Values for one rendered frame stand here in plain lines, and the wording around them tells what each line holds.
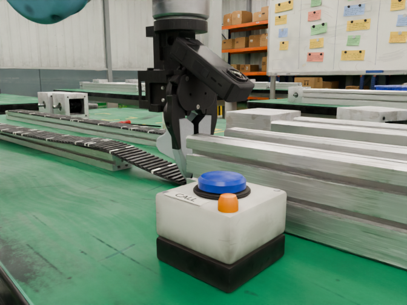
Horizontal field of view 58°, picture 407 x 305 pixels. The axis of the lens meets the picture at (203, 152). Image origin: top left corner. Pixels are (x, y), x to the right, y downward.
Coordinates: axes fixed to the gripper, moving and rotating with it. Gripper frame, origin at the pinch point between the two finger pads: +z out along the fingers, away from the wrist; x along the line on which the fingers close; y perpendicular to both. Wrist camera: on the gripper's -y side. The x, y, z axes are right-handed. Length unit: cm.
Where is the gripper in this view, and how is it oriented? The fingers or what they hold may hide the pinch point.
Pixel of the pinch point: (194, 171)
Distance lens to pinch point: 51.3
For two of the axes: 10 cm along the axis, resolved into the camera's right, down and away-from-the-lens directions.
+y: -7.5, -1.4, 6.5
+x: -6.6, 1.6, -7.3
